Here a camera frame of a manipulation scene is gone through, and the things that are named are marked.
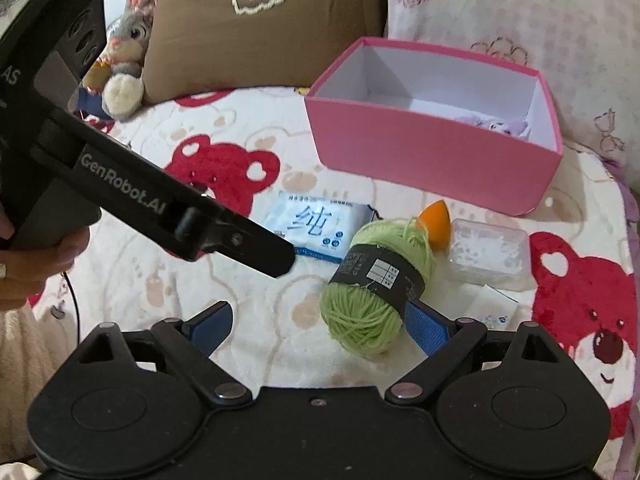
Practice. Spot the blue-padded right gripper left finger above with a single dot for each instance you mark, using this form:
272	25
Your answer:
187	347

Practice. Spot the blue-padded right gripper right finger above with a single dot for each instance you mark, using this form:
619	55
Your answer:
452	349

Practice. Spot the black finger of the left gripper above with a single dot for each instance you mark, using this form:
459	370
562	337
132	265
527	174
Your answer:
245	241

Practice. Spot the clear plastic floss box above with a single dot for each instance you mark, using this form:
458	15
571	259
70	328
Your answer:
484	254

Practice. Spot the green yarn ball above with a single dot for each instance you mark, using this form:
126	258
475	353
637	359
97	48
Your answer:
388	265

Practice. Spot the orange makeup sponge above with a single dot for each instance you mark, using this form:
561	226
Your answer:
435	220

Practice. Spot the pink cardboard box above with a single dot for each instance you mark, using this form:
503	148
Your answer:
387	109

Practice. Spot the purple plush toy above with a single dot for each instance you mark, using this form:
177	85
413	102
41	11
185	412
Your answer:
513	128

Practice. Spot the person's left hand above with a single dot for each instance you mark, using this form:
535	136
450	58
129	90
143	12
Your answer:
24	272

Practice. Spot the blue white tissue pack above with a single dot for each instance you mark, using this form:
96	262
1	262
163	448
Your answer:
318	227

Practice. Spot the grey bunny plush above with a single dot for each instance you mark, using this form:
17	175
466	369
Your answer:
113	88

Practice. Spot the brown cloud pillow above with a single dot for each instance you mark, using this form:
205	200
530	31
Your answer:
206	45

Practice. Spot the pink white floral pillow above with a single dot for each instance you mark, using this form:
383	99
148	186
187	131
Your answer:
587	49

